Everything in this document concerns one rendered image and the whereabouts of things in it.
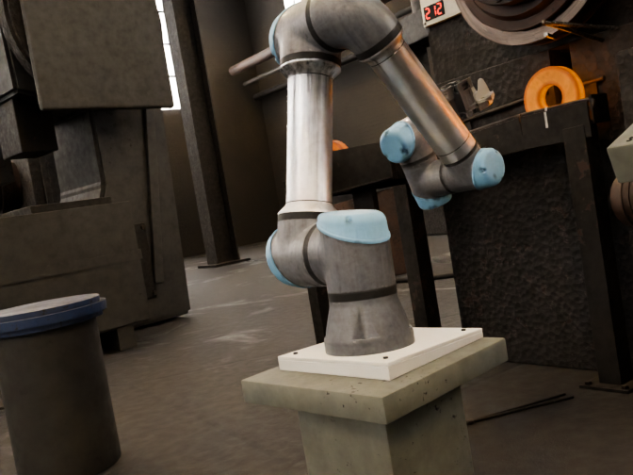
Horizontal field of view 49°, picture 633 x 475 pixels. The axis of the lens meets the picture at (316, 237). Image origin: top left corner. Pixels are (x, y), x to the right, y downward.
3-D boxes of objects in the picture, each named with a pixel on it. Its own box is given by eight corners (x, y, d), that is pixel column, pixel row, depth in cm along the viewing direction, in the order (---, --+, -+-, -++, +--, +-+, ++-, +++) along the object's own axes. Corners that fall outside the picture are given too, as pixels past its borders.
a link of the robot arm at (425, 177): (451, 208, 139) (430, 158, 136) (412, 214, 148) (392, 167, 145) (473, 191, 143) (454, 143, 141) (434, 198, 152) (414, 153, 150)
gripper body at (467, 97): (473, 74, 151) (441, 93, 145) (486, 111, 153) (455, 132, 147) (446, 83, 157) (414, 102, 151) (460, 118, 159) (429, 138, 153)
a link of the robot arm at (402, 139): (386, 171, 144) (370, 133, 142) (418, 150, 150) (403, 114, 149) (413, 165, 138) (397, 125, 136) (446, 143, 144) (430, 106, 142)
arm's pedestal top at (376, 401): (386, 425, 93) (381, 397, 93) (243, 402, 117) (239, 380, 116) (509, 360, 115) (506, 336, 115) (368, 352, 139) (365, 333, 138)
